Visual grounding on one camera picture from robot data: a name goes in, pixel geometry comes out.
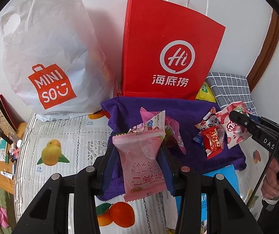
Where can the patterned brown red box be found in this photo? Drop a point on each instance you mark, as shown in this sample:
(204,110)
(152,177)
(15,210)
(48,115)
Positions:
(0,114)

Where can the fruit print bed cover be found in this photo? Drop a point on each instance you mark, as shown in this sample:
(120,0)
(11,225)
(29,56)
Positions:
(81,139)

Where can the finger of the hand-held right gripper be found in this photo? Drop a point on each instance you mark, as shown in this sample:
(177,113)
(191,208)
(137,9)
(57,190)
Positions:
(256,117)
(244,121)

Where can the red white strawberry snack packet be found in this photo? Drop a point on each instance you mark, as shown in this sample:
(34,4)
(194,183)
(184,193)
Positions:
(235,137)

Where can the white plastic shopping bag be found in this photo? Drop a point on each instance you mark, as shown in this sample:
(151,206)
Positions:
(51,36)

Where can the pale pink peach snack packet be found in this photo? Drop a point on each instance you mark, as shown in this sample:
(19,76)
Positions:
(141,170)

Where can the wooden nightstand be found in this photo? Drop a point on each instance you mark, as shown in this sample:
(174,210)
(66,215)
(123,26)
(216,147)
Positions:
(5,185)

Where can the blue candy packet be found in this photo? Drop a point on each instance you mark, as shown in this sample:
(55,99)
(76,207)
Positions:
(198,140)

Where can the red paper shopping bag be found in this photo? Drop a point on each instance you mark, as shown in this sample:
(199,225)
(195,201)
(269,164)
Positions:
(154,34)

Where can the panda print snack packet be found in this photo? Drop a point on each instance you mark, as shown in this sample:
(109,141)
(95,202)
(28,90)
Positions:
(208,121)

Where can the brown wooden door frame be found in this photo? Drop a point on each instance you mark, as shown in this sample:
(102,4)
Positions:
(267,51)

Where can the white tube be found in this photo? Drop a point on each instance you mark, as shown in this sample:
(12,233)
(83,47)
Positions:
(6,174)

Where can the red candy packet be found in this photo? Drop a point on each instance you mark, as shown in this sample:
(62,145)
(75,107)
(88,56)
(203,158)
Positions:
(212,141)

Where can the blue tissue pack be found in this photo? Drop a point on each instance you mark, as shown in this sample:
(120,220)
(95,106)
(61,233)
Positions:
(227,178)

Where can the yellow green snack packet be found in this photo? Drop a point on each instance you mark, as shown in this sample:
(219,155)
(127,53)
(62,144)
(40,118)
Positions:
(205,93)

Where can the pink triangular snack packet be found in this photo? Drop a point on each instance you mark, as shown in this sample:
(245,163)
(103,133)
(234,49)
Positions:
(174,126)

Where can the white pink berry snack packet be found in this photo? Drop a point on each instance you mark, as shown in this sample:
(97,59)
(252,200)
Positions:
(154,121)

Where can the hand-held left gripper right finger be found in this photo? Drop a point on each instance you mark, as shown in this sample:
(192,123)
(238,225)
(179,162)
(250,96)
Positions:
(166,173)

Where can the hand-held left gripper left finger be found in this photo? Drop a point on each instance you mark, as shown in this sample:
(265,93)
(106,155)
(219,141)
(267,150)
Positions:
(109,168)

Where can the grey plaid cloth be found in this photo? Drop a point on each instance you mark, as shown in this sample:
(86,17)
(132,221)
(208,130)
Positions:
(229,87)

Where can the person's right forearm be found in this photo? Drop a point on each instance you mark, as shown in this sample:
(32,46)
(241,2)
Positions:
(275,215)

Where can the person's right hand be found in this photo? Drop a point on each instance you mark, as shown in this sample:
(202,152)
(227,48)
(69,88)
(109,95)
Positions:
(271,187)

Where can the teal white small box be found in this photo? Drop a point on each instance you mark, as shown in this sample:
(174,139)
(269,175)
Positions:
(1,151)

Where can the purple towel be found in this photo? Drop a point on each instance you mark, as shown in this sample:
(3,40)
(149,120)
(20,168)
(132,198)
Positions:
(124,107)

